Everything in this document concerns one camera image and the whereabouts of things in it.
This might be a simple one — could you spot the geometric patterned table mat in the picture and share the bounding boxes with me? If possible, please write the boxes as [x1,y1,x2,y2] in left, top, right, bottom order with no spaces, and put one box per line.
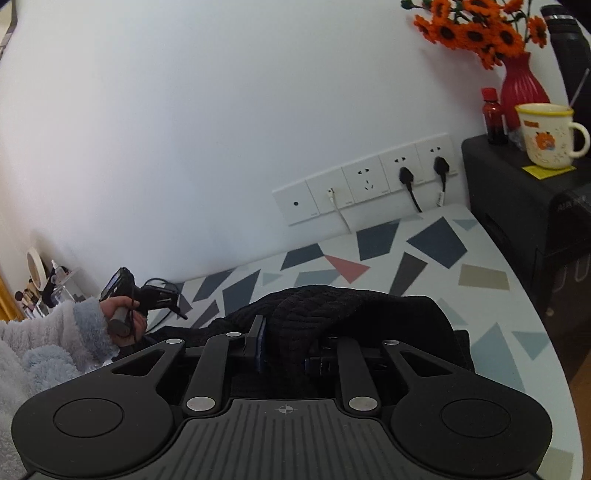
[148,205,583,479]

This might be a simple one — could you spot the black ribbed knit garment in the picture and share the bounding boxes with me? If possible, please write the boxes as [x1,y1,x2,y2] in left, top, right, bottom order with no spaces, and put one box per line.
[139,285,474,371]

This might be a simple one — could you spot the black thermos bottle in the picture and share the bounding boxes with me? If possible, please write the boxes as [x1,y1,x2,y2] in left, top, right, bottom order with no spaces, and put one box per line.
[540,4,590,115]

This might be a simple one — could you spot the small red medicine bottle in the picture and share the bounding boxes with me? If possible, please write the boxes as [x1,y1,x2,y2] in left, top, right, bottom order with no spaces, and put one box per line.
[481,87,506,143]

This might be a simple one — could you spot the white wall socket panel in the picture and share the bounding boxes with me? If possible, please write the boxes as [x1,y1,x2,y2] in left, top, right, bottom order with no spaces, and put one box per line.
[273,133,460,226]

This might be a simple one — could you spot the white charger cable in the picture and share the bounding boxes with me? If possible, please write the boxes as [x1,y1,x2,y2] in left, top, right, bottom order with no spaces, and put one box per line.
[327,186,352,233]

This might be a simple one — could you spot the orange artificial flowers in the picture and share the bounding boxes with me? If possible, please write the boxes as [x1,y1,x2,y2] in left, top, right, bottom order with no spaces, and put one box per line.
[400,0,548,70]

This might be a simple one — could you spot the red ribbed vase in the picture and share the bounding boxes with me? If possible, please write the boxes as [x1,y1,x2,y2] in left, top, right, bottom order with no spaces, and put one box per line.
[501,52,550,132]

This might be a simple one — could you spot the person's left hand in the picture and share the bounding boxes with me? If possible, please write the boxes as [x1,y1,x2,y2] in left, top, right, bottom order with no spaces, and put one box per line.
[99,296,139,320]

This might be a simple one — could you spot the fluffy grey sleeve forearm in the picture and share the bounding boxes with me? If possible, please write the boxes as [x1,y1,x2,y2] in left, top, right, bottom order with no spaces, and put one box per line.
[1,298,119,479]

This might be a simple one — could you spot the black power plug cable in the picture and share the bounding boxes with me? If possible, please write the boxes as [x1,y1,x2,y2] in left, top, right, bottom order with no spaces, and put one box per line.
[397,165,424,214]

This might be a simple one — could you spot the black cabinet box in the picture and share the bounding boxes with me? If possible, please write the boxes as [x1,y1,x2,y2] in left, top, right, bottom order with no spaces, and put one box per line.
[461,135,590,313]

